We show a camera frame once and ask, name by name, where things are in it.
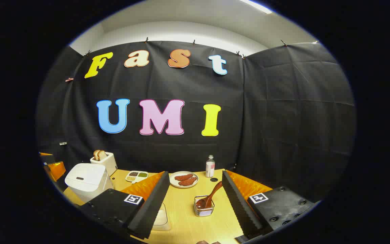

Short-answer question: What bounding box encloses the white rice cooker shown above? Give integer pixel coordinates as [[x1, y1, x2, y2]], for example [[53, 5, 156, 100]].
[[65, 163, 114, 203]]

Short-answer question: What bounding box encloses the black backdrop cloth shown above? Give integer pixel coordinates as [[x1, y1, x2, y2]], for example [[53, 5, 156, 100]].
[[36, 41, 356, 204]]

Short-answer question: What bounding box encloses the white toaster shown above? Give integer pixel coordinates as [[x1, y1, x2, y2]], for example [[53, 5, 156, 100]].
[[90, 152, 118, 176]]

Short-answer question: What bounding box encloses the metal wire chopstick holder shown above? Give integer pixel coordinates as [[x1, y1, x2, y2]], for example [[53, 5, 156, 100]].
[[194, 196, 215, 217]]

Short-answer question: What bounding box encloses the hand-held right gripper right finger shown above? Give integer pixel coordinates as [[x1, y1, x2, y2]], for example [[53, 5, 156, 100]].
[[221, 170, 317, 239]]

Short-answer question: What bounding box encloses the clear container of rice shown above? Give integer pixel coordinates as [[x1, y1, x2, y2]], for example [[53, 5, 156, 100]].
[[152, 202, 171, 231]]

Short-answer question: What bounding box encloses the white divided grain dish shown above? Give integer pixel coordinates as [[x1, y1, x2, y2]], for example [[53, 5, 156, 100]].
[[125, 170, 149, 184]]

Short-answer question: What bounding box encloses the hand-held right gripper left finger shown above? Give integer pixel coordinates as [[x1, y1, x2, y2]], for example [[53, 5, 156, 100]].
[[80, 171, 171, 240]]

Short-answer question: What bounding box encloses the brown wooden spoon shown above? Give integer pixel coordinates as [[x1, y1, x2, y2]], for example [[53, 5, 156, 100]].
[[196, 181, 223, 209]]

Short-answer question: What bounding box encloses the white round plate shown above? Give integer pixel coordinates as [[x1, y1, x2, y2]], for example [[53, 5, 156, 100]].
[[169, 171, 199, 189]]

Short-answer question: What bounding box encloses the clear bottle with pink label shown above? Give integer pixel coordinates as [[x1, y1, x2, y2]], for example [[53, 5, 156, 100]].
[[205, 155, 216, 178]]

